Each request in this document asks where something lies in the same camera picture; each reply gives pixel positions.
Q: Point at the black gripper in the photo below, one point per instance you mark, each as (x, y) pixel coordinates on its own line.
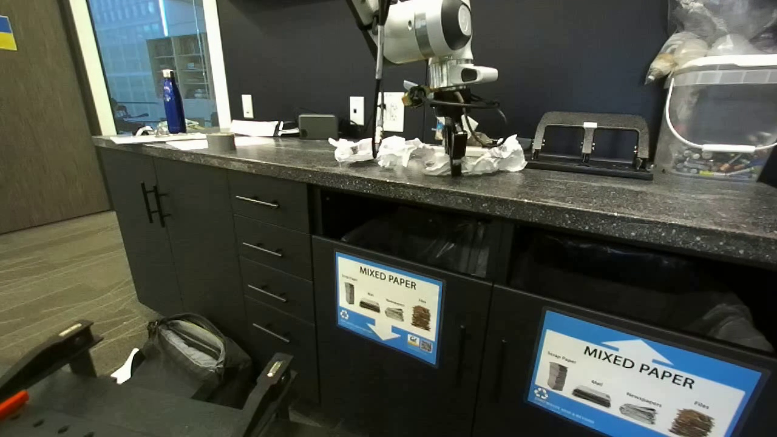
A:
(454, 102)

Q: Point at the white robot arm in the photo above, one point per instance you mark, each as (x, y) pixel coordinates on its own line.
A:
(434, 33)

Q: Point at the black recycle bin bag left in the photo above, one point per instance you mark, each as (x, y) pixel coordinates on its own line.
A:
(461, 244)

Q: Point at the black recycle bin bag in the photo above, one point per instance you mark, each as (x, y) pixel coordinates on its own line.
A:
(689, 294)
(461, 244)

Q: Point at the black recycle bin bag right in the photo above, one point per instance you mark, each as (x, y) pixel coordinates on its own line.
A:
(689, 294)

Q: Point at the black three-hole punch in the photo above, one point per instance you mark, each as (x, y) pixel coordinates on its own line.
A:
(587, 158)

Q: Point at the black power adapter box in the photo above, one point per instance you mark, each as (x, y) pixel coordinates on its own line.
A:
(318, 124)

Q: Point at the black cabinet with drawers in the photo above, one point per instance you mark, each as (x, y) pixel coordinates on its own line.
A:
(250, 239)

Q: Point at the left mixed paper sign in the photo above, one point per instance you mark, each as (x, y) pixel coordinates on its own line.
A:
(393, 306)

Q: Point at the mixed paper sign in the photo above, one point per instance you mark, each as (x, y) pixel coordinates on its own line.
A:
(393, 306)
(622, 383)

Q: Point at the clear plastic storage container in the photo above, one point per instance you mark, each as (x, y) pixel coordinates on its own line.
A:
(721, 116)

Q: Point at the plastic bag on container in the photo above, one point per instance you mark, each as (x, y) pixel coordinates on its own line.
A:
(716, 28)

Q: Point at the right mixed paper sign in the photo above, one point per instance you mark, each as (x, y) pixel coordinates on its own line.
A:
(622, 383)

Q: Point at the blue water bottle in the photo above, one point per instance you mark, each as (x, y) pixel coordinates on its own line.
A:
(173, 102)

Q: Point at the black grey backpack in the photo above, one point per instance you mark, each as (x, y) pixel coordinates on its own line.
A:
(190, 354)

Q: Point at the white double wall outlet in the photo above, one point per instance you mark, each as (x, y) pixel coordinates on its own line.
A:
(395, 113)

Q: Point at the white small wall plate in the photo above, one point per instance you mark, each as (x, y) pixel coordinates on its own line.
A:
(359, 115)

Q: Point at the white light switch plate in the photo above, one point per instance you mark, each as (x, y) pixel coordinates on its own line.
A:
(247, 105)

